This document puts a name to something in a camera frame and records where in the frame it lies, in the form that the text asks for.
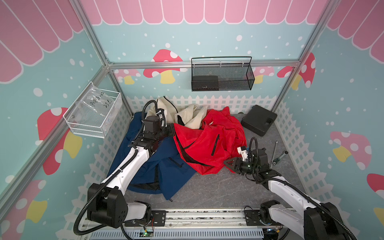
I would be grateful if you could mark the clear plastic bag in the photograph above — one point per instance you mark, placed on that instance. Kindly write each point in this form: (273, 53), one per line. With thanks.
(96, 105)

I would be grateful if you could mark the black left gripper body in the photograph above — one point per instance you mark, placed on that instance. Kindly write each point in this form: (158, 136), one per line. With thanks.
(164, 132)

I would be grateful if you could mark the red jacket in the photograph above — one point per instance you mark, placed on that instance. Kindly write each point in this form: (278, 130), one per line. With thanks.
(218, 139)

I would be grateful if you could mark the green handled ratchet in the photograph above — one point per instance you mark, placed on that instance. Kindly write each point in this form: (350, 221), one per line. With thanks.
(280, 157)

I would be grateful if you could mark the black wire mesh basket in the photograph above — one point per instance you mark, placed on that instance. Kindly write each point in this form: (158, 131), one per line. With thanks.
(231, 77)

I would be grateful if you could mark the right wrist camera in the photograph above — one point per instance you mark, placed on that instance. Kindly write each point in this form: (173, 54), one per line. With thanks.
(244, 153)

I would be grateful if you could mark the blue jacket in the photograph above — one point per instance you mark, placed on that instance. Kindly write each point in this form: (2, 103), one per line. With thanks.
(165, 172)

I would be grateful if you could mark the black plastic tool case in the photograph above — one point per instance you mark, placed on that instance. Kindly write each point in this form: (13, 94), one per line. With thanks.
(258, 120)

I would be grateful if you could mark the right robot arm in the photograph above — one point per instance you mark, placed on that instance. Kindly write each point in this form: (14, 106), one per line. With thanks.
(306, 216)

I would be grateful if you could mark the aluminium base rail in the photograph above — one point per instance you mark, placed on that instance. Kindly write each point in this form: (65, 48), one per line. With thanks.
(207, 224)

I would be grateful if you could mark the aluminium frame post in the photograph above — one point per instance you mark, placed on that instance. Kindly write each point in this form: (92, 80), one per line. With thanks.
(106, 64)

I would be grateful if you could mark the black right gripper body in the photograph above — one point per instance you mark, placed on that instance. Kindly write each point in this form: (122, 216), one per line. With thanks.
(243, 167)

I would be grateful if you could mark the horizontal aluminium frame bar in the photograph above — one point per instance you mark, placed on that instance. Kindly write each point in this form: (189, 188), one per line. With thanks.
(190, 64)

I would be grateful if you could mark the black box in basket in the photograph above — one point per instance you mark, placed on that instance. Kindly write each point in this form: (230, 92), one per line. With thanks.
(205, 83)

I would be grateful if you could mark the long metal wrench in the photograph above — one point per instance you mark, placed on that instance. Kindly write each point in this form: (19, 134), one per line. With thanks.
(274, 152)

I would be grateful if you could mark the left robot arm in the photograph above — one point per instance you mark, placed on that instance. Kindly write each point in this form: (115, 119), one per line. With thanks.
(106, 205)

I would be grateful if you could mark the beige jacket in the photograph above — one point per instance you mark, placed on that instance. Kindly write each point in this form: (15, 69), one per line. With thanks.
(190, 117)

